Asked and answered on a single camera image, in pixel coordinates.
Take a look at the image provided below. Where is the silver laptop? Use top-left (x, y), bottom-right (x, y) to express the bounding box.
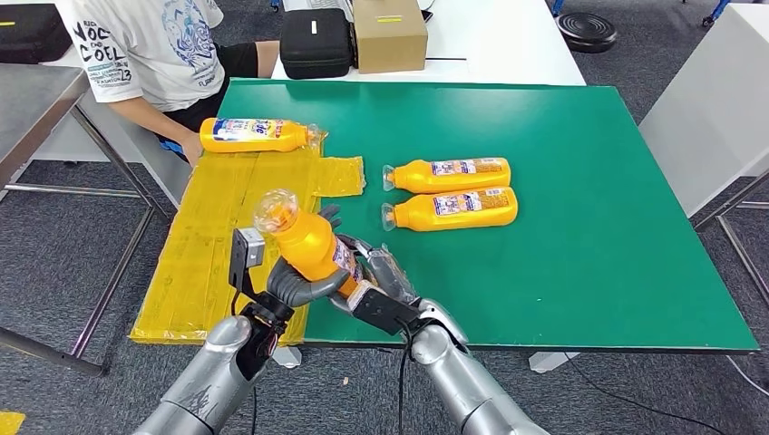
top-left (282, 0), bottom-right (355, 14)

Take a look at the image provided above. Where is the orange detergent bottle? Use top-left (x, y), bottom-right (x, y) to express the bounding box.
top-left (380, 186), bottom-right (519, 233)
top-left (199, 117), bottom-right (323, 155)
top-left (382, 157), bottom-right (512, 195)
top-left (252, 188), bottom-right (369, 302)

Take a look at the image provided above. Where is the person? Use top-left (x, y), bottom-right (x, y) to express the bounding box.
top-left (54, 0), bottom-right (282, 168)

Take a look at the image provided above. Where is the yellow taped cardboard sheet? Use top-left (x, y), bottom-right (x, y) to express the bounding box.
top-left (129, 134), bottom-right (366, 348)

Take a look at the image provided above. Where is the black bag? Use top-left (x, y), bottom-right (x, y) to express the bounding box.
top-left (0, 5), bottom-right (74, 66)

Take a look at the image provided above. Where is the white table foot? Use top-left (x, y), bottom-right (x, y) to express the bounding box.
top-left (262, 346), bottom-right (304, 370)
top-left (528, 352), bottom-right (581, 374)

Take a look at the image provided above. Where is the grey metal table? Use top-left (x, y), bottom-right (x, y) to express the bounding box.
top-left (0, 64), bottom-right (175, 378)

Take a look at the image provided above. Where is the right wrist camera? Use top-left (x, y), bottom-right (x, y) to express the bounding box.
top-left (345, 279), bottom-right (424, 339)

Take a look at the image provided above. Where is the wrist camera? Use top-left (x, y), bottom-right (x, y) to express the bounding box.
top-left (228, 226), bottom-right (297, 323)
top-left (345, 279), bottom-right (424, 339)

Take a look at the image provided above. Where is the brown cardboard box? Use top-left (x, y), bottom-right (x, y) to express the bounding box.
top-left (352, 0), bottom-right (430, 75)

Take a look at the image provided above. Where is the black carrying case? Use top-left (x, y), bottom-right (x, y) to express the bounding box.
top-left (279, 8), bottom-right (356, 81)

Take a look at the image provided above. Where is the person's right hand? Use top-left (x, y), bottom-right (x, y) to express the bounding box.
top-left (180, 130), bottom-right (206, 168)

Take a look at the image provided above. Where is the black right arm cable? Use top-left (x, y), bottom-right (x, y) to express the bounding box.
top-left (396, 321), bottom-right (419, 435)

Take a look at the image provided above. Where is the black floor cable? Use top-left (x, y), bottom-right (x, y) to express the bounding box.
top-left (561, 353), bottom-right (731, 435)

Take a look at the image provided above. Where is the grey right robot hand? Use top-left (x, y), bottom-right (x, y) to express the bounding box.
top-left (336, 233), bottom-right (421, 305)

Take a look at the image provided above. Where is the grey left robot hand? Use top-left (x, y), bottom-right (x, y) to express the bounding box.
top-left (266, 204), bottom-right (352, 310)

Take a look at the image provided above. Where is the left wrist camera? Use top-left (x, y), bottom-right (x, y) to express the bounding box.
top-left (228, 226), bottom-right (297, 323)

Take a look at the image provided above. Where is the black round disc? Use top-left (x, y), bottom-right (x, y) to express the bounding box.
top-left (555, 12), bottom-right (618, 54)

